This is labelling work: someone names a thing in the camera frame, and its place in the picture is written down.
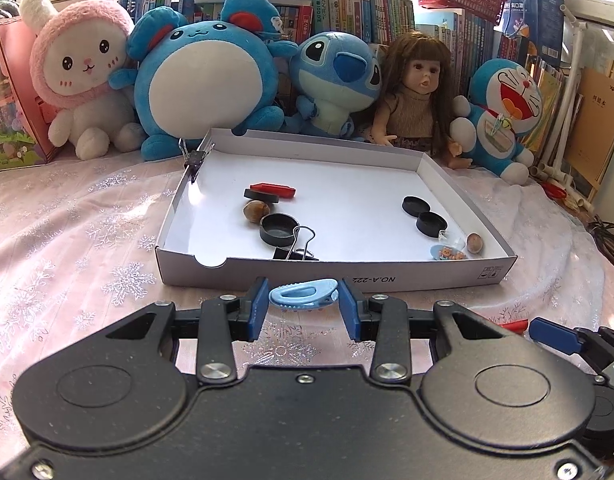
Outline white cardboard box tray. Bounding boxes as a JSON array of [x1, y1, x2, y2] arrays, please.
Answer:
[[154, 127, 519, 293]]

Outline blue round mouse plush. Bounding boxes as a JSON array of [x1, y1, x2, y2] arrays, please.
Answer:
[[108, 0, 300, 162]]

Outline blue alien plush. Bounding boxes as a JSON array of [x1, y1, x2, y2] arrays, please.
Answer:
[[284, 31, 384, 141]]

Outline blue robot cat plush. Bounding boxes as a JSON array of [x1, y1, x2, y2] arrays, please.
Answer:
[[449, 58, 544, 186]]

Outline row of books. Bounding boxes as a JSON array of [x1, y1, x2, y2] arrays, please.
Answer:
[[119, 0, 528, 61]]

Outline pink rabbit plush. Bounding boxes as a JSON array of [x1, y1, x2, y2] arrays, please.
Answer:
[[19, 0, 148, 161]]

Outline white plastic pipes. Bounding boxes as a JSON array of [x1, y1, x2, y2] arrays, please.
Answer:
[[532, 5, 595, 211]]

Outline blue paper bag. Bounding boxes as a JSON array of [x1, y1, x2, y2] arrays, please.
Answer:
[[497, 0, 570, 66]]

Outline black cable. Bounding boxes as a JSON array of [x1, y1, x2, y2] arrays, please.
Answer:
[[584, 215, 614, 256]]

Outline blue hair clip with bears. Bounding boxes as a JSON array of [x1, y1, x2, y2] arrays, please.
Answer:
[[428, 242, 468, 262]]

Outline small silver binder clip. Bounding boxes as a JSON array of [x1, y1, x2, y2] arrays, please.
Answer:
[[178, 136, 215, 183]]

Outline pink triangular toy box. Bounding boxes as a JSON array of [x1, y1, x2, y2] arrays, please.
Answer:
[[0, 15, 58, 173]]

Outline small clear plastic cup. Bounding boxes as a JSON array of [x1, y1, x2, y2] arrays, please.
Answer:
[[437, 229, 465, 251]]

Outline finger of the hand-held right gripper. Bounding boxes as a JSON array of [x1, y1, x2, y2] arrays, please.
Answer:
[[528, 316, 614, 376]]

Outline pink snowflake cloth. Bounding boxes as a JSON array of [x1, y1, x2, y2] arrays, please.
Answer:
[[0, 152, 614, 451]]

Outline brown-haired doll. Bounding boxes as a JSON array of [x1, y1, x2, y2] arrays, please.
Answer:
[[364, 31, 473, 170]]

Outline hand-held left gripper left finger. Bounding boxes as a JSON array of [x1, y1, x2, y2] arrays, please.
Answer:
[[104, 276, 271, 386]]

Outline large black binder clip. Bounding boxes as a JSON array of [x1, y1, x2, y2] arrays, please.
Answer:
[[273, 226, 319, 262]]

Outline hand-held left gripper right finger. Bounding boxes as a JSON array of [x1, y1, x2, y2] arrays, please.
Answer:
[[338, 277, 508, 386]]

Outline yellow folders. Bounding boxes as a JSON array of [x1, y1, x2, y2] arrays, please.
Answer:
[[524, 57, 568, 156]]

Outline light blue hair clip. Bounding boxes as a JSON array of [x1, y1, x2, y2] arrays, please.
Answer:
[[268, 278, 340, 317]]

